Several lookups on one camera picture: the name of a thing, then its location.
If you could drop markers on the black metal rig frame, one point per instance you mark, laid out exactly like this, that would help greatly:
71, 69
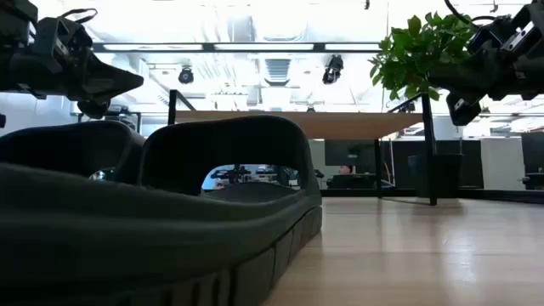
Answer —
489, 195

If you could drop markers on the black rubber slide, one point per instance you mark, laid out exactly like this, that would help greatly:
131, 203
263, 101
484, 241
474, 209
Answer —
127, 238
64, 149

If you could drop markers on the seated person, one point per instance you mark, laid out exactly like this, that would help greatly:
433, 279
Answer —
346, 169

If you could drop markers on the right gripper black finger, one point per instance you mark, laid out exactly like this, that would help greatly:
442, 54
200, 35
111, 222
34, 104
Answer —
457, 78

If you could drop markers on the wooden shelf black metal frame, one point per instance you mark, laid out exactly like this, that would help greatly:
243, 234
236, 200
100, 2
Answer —
340, 125

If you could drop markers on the black ceiling spotlight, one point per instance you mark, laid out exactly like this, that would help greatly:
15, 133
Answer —
185, 75
332, 70

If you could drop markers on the background robot workstation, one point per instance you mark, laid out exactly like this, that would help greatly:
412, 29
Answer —
238, 174

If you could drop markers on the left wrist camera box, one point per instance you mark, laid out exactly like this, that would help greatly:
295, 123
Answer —
93, 109

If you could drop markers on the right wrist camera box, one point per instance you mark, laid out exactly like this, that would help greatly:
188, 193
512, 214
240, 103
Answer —
463, 109

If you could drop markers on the black cabinet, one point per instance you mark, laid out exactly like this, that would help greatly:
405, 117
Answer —
399, 166

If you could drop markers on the black monitor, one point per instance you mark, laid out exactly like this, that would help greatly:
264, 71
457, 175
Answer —
348, 153

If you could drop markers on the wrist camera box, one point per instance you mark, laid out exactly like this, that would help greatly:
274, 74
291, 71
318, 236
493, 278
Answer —
93, 109
463, 109

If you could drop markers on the green leafy plant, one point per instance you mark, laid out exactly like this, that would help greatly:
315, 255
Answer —
416, 51

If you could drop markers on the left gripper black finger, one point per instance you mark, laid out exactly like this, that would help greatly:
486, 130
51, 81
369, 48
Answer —
112, 81

